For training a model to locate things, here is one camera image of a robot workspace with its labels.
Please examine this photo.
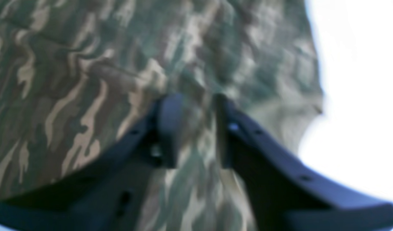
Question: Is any camouflage t-shirt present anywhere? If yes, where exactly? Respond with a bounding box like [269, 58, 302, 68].
[0, 0, 323, 231]

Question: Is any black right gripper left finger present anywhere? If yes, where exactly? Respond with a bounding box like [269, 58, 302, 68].
[0, 93, 183, 231]

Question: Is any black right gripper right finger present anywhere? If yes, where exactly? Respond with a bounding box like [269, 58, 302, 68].
[214, 94, 393, 231]

